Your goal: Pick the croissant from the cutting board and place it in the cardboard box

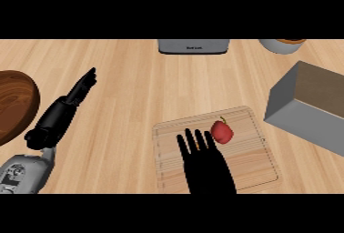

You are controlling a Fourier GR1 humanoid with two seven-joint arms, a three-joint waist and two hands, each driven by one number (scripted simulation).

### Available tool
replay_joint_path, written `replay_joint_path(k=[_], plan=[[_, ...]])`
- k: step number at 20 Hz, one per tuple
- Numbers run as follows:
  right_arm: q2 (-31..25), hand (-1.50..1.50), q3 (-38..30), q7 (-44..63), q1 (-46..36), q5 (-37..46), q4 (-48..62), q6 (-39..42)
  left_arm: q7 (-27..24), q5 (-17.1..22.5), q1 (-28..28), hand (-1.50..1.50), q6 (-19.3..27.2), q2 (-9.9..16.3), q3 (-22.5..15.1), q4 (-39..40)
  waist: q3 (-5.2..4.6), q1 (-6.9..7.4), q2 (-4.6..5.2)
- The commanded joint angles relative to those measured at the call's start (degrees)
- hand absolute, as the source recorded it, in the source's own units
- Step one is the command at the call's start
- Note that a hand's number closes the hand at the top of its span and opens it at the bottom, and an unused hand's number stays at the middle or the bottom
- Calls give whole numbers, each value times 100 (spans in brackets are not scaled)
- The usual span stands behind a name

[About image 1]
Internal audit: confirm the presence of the pale wooden cutting board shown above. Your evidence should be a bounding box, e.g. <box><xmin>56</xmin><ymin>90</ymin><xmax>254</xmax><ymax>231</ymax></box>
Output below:
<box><xmin>152</xmin><ymin>105</ymin><xmax>284</xmax><ymax>194</ymax></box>

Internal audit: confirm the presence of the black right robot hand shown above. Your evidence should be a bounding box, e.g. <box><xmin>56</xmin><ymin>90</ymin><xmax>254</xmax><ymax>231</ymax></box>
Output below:
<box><xmin>175</xmin><ymin>127</ymin><xmax>238</xmax><ymax>195</ymax></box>

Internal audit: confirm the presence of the brown wooden bowl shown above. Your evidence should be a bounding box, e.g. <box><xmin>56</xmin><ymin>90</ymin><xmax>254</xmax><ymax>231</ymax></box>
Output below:
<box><xmin>0</xmin><ymin>69</ymin><xmax>42</xmax><ymax>147</ymax></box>

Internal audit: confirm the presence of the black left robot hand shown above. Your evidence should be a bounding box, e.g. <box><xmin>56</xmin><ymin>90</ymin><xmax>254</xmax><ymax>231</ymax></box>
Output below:
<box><xmin>23</xmin><ymin>66</ymin><xmax>98</xmax><ymax>151</ymax></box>

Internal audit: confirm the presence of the grey cardboard box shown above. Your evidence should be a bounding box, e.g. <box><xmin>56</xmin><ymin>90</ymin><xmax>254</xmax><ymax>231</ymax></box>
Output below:
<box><xmin>262</xmin><ymin>60</ymin><xmax>344</xmax><ymax>157</ymax></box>

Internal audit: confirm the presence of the red apple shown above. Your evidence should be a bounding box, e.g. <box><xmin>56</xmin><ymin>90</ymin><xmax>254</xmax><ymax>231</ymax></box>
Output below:
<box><xmin>210</xmin><ymin>116</ymin><xmax>235</xmax><ymax>145</ymax></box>

